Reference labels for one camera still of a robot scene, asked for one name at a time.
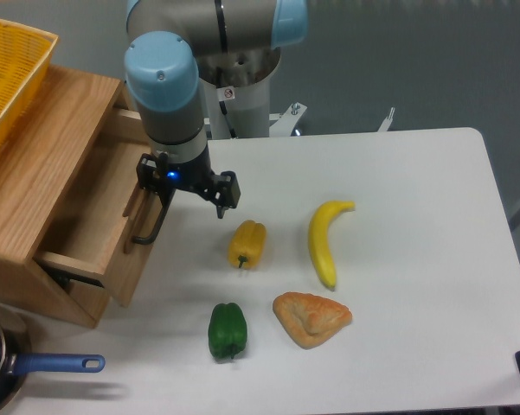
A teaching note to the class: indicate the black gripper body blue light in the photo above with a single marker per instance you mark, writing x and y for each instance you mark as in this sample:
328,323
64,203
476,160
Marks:
195,176

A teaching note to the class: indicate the yellow plastic basket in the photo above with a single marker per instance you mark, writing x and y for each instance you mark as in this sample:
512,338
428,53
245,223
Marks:
25,54

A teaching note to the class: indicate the triangular pastry bread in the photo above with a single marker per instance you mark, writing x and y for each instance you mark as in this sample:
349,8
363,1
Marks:
310,320

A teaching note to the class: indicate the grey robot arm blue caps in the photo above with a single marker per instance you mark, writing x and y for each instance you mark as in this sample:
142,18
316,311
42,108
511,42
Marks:
198,70

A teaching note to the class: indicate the wooden drawer cabinet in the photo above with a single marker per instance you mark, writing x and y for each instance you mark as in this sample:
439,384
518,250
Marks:
47,147

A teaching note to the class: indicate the yellow banana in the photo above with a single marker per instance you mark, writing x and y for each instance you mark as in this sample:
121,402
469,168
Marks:
318,240

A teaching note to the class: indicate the green bell pepper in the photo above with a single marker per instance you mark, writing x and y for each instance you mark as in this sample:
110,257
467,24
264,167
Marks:
227,332

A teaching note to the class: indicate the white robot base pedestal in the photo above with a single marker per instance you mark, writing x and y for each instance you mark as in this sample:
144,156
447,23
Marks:
236,91

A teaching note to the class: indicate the wooden top drawer black handle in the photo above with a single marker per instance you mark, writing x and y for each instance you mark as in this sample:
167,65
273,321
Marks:
91,235

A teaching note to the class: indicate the yellow bell pepper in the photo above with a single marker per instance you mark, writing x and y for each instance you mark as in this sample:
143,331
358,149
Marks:
247,245

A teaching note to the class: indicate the black pan blue handle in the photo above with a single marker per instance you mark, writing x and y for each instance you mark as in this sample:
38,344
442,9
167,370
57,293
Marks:
17,358

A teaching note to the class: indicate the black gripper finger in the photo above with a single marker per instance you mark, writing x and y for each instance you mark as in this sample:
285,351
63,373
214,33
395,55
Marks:
152,176
223,191

